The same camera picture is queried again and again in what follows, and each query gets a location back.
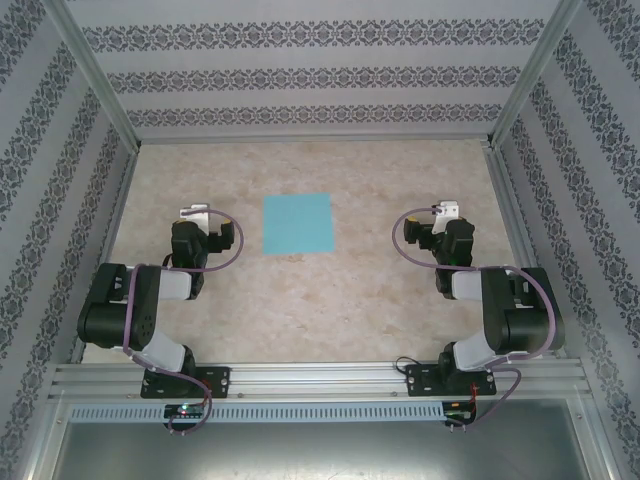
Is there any light blue paper sheet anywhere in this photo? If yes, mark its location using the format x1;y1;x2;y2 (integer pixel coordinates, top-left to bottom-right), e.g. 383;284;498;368
262;193;336;256

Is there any grey metal sheet panel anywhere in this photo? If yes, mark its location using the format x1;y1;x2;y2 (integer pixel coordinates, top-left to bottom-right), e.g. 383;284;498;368
29;422;616;480

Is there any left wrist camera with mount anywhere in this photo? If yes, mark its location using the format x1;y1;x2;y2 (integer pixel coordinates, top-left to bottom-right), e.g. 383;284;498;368
179;202;211;227

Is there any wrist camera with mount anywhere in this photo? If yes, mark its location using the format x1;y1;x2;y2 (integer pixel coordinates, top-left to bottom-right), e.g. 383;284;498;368
179;202;211;227
430;199;460;234

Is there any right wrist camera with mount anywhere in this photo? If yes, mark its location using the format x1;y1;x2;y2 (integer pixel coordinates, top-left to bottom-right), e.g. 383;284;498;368
430;199;460;234

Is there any aluminium table side rail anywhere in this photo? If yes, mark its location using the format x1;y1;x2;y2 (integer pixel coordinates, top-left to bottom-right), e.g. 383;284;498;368
69;149;141;364
482;144;569;359

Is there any aluminium table back rail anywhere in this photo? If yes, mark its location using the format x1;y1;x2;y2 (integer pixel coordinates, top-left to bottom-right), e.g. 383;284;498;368
137;132;494;147

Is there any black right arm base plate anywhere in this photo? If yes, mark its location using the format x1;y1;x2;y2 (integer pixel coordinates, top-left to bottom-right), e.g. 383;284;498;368
405;363;497;399

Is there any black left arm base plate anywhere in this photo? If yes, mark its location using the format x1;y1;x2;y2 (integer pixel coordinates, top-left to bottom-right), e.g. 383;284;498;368
140;366;232;400

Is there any aluminium mounting rail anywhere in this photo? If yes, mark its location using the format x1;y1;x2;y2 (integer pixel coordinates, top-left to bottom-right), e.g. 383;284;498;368
49;362;586;401

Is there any aluminium frame post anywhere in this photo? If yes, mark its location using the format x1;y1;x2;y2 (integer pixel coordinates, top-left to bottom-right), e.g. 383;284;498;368
487;0;584;149
47;0;144;154

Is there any grey slotted cable duct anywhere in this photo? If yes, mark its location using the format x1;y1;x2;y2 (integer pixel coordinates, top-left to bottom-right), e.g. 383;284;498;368
69;403;446;424

